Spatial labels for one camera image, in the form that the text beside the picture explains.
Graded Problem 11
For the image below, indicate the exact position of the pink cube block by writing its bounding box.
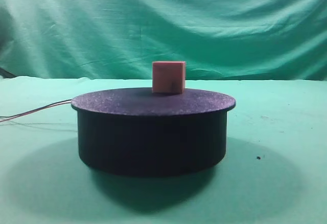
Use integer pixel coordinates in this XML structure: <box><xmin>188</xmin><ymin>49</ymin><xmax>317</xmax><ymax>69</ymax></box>
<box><xmin>152</xmin><ymin>61</ymin><xmax>186</xmax><ymax>94</ymax></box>

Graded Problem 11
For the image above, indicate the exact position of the black round turntable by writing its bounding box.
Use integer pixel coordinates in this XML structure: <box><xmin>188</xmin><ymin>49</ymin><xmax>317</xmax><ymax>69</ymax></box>
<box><xmin>71</xmin><ymin>87</ymin><xmax>236</xmax><ymax>178</ymax></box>

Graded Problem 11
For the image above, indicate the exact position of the green backdrop cloth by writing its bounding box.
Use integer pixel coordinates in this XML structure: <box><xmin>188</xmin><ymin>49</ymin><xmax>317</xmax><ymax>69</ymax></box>
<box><xmin>1</xmin><ymin>0</ymin><xmax>326</xmax><ymax>80</ymax></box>

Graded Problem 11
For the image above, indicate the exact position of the green table cloth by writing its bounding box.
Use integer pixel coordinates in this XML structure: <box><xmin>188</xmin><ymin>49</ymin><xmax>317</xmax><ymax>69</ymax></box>
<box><xmin>1</xmin><ymin>80</ymin><xmax>326</xmax><ymax>223</ymax></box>

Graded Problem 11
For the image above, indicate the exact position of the black wire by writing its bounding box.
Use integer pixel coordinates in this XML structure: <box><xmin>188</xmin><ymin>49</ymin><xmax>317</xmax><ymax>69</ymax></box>
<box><xmin>0</xmin><ymin>102</ymin><xmax>73</xmax><ymax>123</ymax></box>

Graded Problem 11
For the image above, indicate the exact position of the red wire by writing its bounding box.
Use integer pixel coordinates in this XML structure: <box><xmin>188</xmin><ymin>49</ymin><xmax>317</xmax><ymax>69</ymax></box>
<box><xmin>0</xmin><ymin>99</ymin><xmax>73</xmax><ymax>119</ymax></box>

